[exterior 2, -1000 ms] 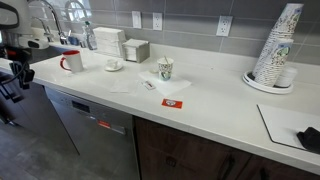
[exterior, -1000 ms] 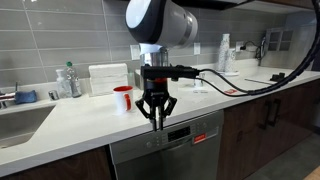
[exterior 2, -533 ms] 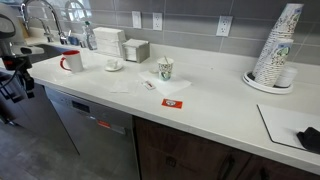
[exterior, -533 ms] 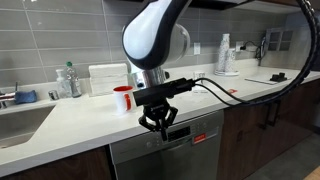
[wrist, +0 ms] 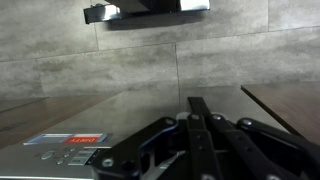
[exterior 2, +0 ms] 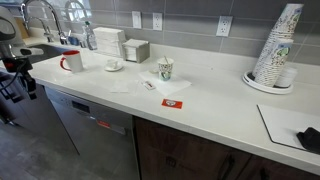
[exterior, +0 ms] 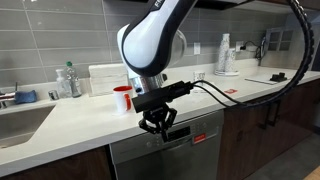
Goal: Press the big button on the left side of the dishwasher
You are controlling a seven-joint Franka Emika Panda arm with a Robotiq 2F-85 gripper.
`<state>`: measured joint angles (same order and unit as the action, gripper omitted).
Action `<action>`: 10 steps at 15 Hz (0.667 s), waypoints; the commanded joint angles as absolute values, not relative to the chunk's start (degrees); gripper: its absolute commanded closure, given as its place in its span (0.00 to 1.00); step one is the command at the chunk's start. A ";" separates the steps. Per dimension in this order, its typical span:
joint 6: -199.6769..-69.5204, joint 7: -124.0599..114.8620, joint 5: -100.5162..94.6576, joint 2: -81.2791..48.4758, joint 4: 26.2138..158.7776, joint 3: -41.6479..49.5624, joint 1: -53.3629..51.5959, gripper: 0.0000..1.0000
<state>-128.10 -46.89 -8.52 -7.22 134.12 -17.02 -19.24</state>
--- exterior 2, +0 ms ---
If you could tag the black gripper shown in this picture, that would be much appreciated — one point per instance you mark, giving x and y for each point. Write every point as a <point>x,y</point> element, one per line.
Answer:
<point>16,65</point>

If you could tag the stainless steel dishwasher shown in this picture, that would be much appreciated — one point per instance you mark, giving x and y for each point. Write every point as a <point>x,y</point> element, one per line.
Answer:
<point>96,140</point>

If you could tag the dark grey cabinet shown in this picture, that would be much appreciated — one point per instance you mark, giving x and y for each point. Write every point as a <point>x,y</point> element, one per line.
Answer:
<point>40,116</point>

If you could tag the steel undermount sink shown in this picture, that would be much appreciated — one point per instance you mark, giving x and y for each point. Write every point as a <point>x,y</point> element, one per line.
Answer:
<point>53,51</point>

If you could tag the wooden cutting board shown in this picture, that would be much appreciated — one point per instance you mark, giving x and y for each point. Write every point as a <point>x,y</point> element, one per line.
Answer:
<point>24,31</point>

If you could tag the small chrome faucet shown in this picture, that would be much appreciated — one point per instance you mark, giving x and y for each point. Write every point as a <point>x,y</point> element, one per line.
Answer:
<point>46,31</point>

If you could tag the blue soap dispenser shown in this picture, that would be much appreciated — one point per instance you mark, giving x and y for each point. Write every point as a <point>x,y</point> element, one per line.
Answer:
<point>73,40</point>

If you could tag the tall chrome gooseneck faucet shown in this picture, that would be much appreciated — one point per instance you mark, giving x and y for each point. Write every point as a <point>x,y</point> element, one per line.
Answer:
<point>57,21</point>

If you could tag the clear plastic water bottle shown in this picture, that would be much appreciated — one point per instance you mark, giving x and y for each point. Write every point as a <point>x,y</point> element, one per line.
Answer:
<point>90,38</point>

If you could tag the red sticker label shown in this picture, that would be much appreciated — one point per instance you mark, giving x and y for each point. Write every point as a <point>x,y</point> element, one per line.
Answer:
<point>103,124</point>

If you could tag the small white saucer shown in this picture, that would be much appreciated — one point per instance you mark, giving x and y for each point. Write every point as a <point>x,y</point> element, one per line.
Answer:
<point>113,69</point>

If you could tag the small white espresso cup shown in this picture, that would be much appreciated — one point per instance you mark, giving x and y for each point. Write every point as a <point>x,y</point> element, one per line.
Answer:
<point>112,63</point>

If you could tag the stack of white paper towels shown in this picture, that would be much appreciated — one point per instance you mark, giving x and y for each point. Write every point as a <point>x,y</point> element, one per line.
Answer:
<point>108,41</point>

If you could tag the clear plastic wrapper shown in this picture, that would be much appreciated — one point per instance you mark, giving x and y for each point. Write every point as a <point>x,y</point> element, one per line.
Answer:
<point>124,87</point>

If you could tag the grey napkin holder box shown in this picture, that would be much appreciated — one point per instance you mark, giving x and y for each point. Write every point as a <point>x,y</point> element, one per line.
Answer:
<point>138,50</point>

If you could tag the red white sugar packet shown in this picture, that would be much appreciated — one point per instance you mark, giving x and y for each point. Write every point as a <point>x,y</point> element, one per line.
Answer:
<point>148,85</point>

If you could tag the patterned paper cup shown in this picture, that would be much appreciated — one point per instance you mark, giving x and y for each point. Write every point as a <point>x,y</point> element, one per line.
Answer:
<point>165,70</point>

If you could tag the wooden stir stick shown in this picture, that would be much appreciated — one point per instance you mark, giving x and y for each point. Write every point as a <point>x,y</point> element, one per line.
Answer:
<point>166,60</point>

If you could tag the red card packet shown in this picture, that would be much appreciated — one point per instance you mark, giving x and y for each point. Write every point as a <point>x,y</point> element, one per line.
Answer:
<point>172,103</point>

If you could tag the white paper napkin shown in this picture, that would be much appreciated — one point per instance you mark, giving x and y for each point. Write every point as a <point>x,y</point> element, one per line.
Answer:
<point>173,86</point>

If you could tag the dark wood cabinet door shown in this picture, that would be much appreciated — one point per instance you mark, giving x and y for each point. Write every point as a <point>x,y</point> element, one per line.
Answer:
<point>286,171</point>
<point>180,153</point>

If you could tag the white round tray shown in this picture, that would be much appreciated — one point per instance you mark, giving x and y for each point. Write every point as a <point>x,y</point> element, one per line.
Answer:
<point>253,84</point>

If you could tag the short stack of paper cups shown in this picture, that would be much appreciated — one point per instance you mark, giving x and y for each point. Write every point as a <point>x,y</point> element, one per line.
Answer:
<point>274,63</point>

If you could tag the white rectangular mat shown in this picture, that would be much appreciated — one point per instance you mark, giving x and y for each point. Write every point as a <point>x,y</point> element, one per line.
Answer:
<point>283,125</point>

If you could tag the stack of white lids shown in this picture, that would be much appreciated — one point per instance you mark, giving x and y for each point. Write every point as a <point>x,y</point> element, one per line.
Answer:
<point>286,77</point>

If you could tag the tall stack of paper cups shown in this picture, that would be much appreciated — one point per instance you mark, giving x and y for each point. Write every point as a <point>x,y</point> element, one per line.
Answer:
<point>283,33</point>

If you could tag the black cloth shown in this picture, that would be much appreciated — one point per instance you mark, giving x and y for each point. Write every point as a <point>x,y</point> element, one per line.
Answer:
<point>310,138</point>

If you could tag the white light switch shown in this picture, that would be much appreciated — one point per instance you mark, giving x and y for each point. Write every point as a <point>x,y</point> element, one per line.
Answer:
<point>136,19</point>

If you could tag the white wall outlet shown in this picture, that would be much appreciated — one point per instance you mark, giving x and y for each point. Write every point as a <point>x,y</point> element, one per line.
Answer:
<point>224,26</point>
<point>157,21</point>

